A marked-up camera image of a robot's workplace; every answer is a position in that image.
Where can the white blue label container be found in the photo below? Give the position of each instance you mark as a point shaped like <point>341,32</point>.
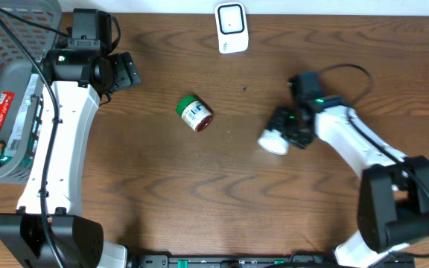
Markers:
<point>272,141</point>

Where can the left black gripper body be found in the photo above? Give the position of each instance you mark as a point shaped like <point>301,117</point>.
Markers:
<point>121,74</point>

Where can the white barcode scanner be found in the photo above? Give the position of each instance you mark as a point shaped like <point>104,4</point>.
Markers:
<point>232,29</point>

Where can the green lid glass jar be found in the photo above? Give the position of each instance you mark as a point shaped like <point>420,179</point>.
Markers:
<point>194,113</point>

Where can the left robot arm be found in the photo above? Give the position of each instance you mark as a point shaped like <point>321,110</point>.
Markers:
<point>48,229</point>

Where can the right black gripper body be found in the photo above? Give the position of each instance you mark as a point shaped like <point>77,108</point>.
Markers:
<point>286,122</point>

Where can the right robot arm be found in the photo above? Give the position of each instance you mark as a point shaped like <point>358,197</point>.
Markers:
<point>393,206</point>

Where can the grey plastic mesh basket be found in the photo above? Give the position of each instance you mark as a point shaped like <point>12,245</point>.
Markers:
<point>34,24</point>

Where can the green white pouch packet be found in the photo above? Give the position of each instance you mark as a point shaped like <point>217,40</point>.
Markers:
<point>16,135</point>

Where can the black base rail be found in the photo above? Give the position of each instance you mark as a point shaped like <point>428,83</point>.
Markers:
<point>298,259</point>

